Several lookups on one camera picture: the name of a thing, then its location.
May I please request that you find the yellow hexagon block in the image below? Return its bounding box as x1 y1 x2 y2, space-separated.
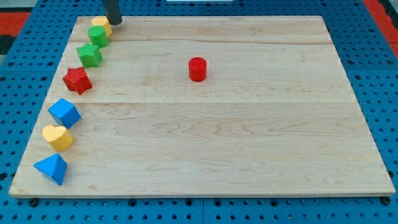
91 16 112 37

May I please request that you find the light wooden board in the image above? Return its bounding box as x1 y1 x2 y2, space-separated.
9 16 396 198

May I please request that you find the red cylinder block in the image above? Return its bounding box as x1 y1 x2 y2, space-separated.
188 57 207 82

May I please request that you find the green star block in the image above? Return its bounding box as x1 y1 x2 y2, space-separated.
76 42 103 68

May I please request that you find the red star block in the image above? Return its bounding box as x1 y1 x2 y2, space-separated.
62 67 92 95

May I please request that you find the green cylinder block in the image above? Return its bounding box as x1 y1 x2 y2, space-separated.
88 26 109 48

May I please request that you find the blue cube block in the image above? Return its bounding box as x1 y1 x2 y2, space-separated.
48 98 81 129

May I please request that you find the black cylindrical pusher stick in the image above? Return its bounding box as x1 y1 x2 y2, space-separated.
102 0 123 26

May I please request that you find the yellow heart block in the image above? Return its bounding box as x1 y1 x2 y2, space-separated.
42 125 73 152

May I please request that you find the blue triangle block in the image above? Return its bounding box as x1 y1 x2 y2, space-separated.
34 153 67 185

